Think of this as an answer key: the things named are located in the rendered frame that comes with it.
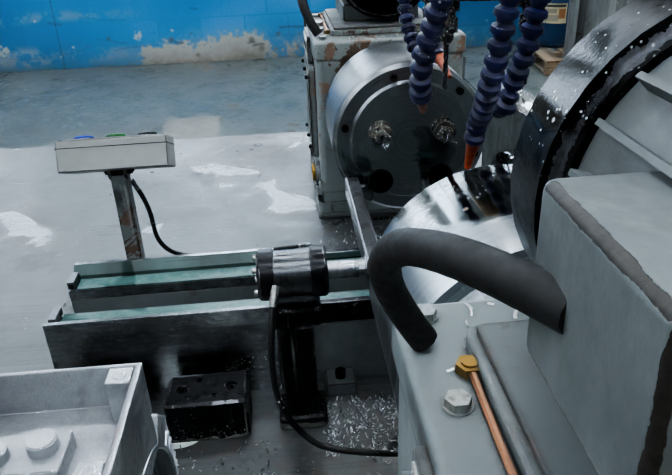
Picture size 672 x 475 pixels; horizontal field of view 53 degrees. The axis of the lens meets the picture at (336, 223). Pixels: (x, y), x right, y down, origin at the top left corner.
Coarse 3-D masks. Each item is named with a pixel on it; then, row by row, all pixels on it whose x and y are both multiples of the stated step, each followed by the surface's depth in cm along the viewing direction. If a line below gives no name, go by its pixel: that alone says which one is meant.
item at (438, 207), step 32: (448, 192) 62; (480, 192) 59; (416, 224) 61; (448, 224) 57; (480, 224) 55; (512, 224) 53; (416, 288) 55; (448, 288) 51; (384, 320) 60; (384, 352) 60
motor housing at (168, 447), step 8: (168, 432) 50; (168, 440) 50; (160, 448) 46; (168, 448) 48; (160, 456) 48; (168, 456) 48; (160, 464) 49; (168, 464) 49; (176, 464) 51; (144, 472) 41; (152, 472) 50; (160, 472) 50; (168, 472) 50; (176, 472) 50
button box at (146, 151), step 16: (64, 144) 103; (80, 144) 103; (96, 144) 103; (112, 144) 103; (128, 144) 103; (144, 144) 104; (160, 144) 104; (64, 160) 103; (80, 160) 103; (96, 160) 103; (112, 160) 103; (128, 160) 103; (144, 160) 104; (160, 160) 104
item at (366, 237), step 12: (348, 180) 97; (348, 192) 93; (360, 192) 93; (348, 204) 95; (360, 204) 89; (360, 216) 86; (360, 228) 83; (372, 228) 83; (360, 240) 81; (372, 240) 80; (360, 252) 83; (360, 276) 77
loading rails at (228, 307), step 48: (96, 288) 94; (144, 288) 95; (192, 288) 96; (240, 288) 96; (336, 288) 98; (48, 336) 84; (96, 336) 85; (144, 336) 86; (192, 336) 86; (240, 336) 87; (336, 336) 89; (336, 384) 89
